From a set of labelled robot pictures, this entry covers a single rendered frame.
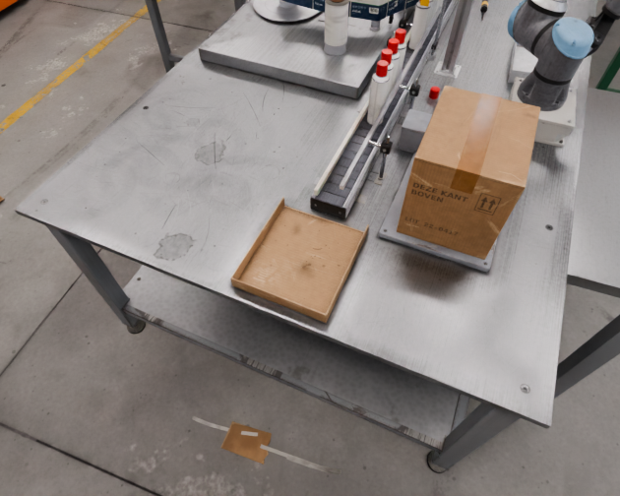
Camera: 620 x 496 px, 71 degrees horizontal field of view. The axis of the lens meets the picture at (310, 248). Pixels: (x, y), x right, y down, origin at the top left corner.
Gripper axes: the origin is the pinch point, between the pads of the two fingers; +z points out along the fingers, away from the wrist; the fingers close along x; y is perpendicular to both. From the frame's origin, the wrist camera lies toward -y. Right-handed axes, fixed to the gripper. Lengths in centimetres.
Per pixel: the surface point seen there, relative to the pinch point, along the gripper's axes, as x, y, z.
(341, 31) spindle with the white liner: 80, -29, 15
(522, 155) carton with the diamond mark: 22, -93, -18
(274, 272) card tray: 59, -126, 23
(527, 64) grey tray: 11.7, -0.6, 7.4
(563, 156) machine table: -5, -50, 4
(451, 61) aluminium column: 39.3, -17.4, 11.5
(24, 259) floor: 177, -120, 146
